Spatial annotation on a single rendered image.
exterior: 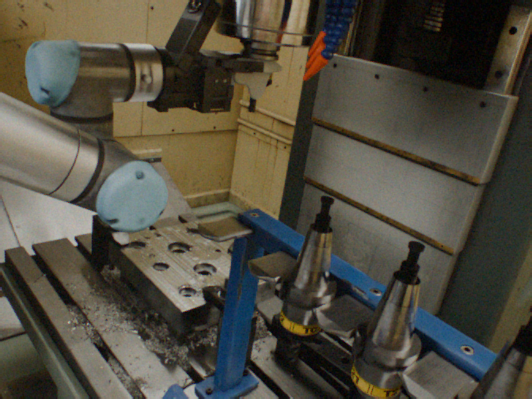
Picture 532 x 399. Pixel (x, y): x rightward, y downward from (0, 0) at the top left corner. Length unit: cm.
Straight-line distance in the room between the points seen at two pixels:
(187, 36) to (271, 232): 29
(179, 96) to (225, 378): 45
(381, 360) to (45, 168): 36
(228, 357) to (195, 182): 140
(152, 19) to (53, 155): 138
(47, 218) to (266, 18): 114
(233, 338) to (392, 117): 62
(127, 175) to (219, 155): 165
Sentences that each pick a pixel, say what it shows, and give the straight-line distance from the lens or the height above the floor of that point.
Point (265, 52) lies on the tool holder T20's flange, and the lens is 77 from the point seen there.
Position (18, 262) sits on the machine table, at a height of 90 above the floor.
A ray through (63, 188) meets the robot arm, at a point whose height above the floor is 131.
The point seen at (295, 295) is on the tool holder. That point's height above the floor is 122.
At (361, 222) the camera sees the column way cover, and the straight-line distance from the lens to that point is 123.
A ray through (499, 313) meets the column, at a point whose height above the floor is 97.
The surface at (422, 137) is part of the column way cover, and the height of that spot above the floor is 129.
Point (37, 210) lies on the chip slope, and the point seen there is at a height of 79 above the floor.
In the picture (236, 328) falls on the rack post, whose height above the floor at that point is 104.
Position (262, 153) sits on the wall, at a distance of 205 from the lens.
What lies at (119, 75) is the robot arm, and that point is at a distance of 63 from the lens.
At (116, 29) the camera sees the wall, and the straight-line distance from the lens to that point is 178.
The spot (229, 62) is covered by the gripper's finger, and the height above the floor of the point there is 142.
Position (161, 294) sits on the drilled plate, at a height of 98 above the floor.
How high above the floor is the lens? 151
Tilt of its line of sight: 21 degrees down
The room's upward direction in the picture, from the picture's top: 10 degrees clockwise
